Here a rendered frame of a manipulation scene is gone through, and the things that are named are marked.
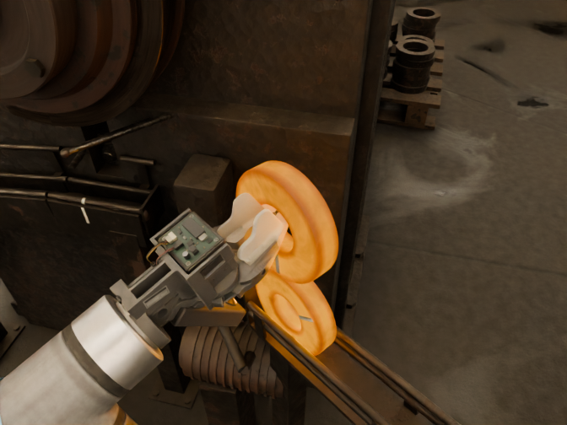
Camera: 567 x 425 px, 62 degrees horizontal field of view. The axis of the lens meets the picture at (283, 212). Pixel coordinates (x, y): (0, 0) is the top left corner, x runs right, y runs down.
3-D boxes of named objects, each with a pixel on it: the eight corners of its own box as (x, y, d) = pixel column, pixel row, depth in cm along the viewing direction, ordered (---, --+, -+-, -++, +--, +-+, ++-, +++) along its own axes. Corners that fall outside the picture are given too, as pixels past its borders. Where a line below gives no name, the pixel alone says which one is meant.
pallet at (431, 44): (210, 98, 259) (200, 17, 229) (256, 40, 317) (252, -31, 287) (434, 131, 236) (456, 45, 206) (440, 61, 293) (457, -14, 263)
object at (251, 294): (280, 302, 84) (275, 258, 78) (282, 303, 84) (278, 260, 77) (247, 325, 81) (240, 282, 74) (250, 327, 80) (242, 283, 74)
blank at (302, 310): (294, 335, 81) (280, 346, 79) (257, 255, 78) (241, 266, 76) (353, 353, 68) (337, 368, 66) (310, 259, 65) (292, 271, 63)
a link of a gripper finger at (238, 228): (282, 176, 52) (218, 230, 49) (292, 208, 57) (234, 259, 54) (263, 164, 54) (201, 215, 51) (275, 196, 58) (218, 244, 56)
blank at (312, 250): (248, 141, 58) (226, 151, 57) (341, 187, 49) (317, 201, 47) (260, 239, 67) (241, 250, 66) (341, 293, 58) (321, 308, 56)
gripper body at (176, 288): (235, 241, 46) (135, 327, 43) (257, 282, 53) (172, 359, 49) (191, 201, 50) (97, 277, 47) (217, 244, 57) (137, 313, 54)
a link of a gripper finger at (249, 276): (285, 249, 52) (224, 303, 49) (288, 255, 53) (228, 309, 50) (257, 226, 54) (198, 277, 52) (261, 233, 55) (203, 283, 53)
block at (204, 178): (207, 239, 103) (192, 147, 87) (242, 244, 102) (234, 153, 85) (188, 276, 95) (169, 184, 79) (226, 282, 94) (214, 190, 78)
